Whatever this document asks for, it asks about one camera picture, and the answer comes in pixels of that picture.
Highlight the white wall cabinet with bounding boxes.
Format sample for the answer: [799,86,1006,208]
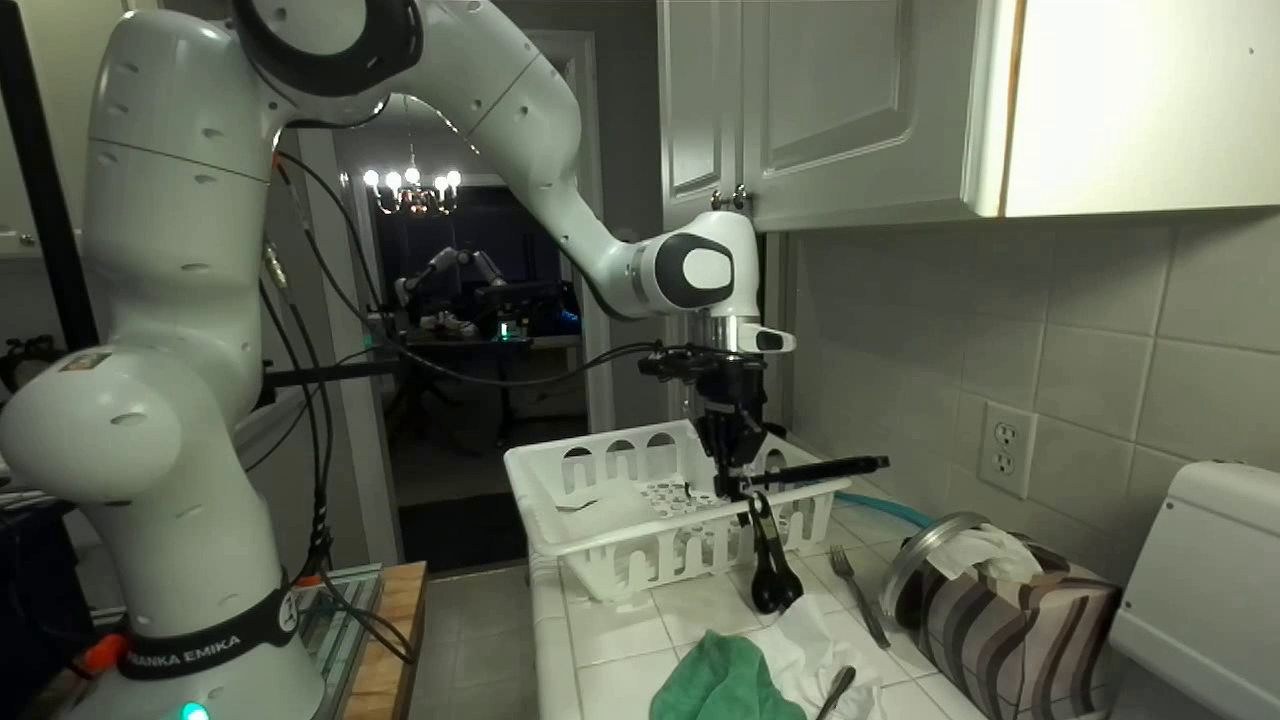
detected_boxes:
[652,0,1280,238]

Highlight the metal fork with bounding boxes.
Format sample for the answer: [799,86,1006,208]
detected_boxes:
[828,542,892,653]

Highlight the wooden board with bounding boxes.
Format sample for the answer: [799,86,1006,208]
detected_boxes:
[336,556,431,720]

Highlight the lit chandelier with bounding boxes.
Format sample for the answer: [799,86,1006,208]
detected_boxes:
[358,162,468,221]

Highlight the white wall outlet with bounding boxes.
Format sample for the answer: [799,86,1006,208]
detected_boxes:
[974,401,1038,504]

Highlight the teal hose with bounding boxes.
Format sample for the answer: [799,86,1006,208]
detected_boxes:
[833,486,924,533]

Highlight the white crumpled cloth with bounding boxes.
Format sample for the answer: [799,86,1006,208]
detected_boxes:
[744,596,892,720]

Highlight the cluttered dark dining table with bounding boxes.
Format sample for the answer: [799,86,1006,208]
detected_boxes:
[384,243,592,454]

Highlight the black vertical pole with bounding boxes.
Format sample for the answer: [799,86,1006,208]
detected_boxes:
[0,0,102,353]

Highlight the striped dish towel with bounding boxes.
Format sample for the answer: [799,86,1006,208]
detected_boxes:
[892,556,1122,720]

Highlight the green cloth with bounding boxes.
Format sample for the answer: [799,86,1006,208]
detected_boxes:
[645,628,811,720]

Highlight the white countertop appliance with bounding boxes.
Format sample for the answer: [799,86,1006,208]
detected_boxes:
[1108,454,1280,720]

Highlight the pale green mat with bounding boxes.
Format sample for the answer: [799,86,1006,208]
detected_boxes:
[296,565,392,697]

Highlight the metal pot lid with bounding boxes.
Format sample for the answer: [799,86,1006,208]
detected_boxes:
[876,511,1070,631]

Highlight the black plastic spoon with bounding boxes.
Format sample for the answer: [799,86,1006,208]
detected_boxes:
[740,486,808,619]

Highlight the orange handled tool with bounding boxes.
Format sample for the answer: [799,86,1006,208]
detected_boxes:
[73,631,132,681]

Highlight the white plastic dish rack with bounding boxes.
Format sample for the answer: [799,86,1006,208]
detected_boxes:
[501,412,856,612]

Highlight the long black handled utensil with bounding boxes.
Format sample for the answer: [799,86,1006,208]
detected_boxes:
[708,451,892,504]

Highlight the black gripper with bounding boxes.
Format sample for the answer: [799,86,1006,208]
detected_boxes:
[693,353,781,472]

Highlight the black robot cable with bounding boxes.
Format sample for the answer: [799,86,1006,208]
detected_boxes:
[257,135,421,673]

